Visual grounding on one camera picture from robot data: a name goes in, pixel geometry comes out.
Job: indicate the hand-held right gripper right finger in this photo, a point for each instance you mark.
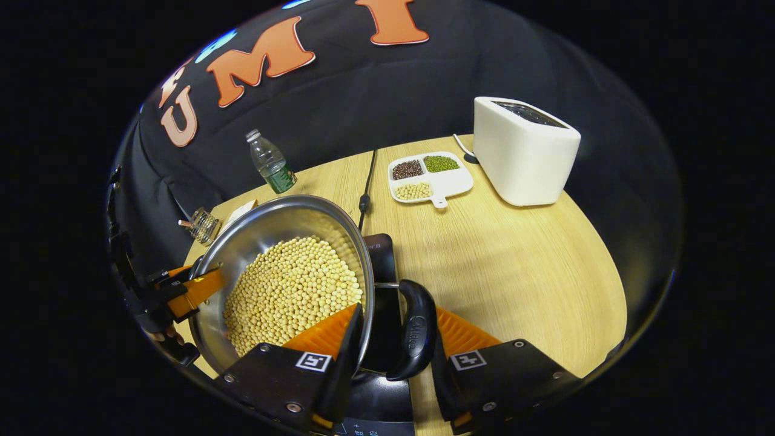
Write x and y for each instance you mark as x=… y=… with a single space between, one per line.
x=441 y=387

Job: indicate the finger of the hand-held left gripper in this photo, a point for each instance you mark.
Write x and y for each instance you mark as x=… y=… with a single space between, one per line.
x=175 y=271
x=197 y=292

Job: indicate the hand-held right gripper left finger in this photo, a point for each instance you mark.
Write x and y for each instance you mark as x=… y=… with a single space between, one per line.
x=345 y=363

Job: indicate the black induction cooktop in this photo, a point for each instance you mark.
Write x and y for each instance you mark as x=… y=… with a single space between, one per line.
x=384 y=315

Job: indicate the pile of soybeans in pot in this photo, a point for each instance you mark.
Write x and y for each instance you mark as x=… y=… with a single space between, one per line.
x=290 y=290

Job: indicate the clear plastic water bottle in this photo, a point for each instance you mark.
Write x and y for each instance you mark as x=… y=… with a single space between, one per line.
x=272 y=163

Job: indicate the small pile of soybeans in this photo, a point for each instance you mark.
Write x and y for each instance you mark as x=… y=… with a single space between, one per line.
x=413 y=191

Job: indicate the pile of dark red beans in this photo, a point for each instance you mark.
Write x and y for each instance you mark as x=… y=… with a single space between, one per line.
x=407 y=169

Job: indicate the white divided bean tray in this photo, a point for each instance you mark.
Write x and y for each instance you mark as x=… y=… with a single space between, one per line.
x=451 y=183

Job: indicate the pile of green mung beans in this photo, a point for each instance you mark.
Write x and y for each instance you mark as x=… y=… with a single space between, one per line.
x=441 y=163

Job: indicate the white toaster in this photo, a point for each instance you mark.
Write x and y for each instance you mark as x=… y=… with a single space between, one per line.
x=521 y=157

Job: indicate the black backdrop cloth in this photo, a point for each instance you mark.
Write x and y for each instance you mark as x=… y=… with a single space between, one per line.
x=375 y=91

